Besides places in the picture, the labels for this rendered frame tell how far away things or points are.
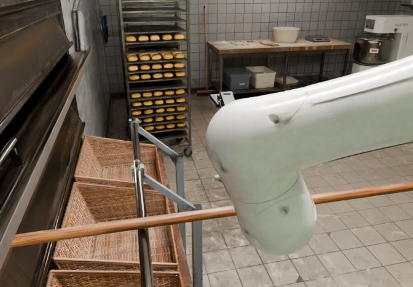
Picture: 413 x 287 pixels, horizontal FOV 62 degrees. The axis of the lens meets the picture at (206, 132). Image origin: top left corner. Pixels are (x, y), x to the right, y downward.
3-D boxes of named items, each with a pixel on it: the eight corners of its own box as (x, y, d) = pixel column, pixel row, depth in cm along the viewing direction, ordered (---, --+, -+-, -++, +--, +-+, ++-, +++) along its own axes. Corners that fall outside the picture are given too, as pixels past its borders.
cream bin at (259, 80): (255, 88, 552) (255, 74, 543) (244, 80, 596) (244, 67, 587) (275, 86, 560) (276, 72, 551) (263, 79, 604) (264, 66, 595)
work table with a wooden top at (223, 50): (217, 108, 535) (219, 49, 499) (206, 93, 607) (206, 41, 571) (344, 98, 579) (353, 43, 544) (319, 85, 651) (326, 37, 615)
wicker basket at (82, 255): (61, 313, 138) (48, 260, 127) (80, 224, 188) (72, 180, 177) (182, 292, 146) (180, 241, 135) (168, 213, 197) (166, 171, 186)
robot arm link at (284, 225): (267, 286, 47) (340, 250, 47) (237, 220, 41) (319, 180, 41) (236, 221, 59) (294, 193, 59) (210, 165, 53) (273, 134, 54)
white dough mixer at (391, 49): (358, 103, 554) (374, 18, 502) (338, 93, 607) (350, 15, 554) (407, 99, 573) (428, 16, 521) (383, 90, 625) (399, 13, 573)
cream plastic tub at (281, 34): (278, 43, 544) (279, 30, 536) (267, 40, 582) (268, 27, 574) (302, 43, 553) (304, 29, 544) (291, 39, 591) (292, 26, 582)
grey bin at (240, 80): (229, 90, 544) (229, 75, 534) (221, 82, 588) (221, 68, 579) (251, 88, 551) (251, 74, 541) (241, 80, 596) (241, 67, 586)
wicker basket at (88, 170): (79, 219, 192) (71, 176, 181) (88, 169, 243) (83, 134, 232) (166, 208, 201) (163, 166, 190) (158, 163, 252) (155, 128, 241)
